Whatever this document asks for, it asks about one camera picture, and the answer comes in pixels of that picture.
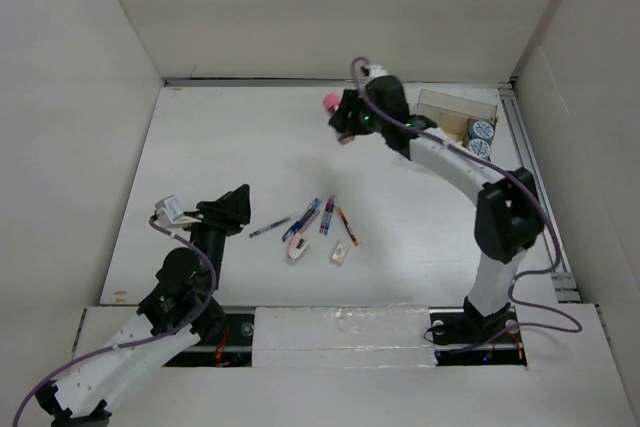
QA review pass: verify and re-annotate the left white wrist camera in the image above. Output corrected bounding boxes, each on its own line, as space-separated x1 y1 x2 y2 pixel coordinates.
154 195 188 229

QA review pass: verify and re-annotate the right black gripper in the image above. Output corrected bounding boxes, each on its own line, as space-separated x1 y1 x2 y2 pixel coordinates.
329 88 388 135

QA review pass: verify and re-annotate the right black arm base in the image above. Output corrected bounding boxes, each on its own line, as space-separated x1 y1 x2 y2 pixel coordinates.
423 308 527 367

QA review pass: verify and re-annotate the red blue pen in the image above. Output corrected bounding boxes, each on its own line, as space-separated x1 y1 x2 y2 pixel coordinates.
320 195 334 236

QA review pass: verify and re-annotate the blue patterned tape roll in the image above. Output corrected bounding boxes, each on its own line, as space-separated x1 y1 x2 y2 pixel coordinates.
467 138 492 161

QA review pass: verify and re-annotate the black pen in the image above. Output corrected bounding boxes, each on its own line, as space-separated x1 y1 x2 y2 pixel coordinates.
249 216 292 238

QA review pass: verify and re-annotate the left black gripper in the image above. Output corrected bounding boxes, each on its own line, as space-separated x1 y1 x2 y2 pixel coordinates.
178 184 250 290

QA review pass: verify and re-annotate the pink capped glue bottle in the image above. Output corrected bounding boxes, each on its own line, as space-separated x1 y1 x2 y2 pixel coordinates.
322 93 353 145

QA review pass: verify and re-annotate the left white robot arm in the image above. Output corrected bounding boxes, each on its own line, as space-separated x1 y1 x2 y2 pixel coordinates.
34 184 251 426

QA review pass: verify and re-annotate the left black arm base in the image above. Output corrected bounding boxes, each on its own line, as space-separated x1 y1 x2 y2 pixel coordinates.
165 308 255 368

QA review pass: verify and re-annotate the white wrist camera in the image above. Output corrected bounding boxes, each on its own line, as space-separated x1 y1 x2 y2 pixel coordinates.
154 195 188 229
360 64 389 82

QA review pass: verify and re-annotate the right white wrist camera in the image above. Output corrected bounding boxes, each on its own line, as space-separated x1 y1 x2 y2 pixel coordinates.
360 64 389 82

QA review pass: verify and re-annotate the orange red pen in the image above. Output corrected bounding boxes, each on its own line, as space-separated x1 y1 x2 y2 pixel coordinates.
334 197 360 246

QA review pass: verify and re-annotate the clear compartment organizer box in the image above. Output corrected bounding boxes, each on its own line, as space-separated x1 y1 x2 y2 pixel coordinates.
414 89 498 150

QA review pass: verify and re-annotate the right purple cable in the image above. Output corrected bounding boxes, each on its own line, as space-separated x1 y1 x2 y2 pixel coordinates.
349 56 584 353

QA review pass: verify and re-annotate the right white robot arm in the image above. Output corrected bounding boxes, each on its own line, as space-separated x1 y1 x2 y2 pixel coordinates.
323 73 544 345

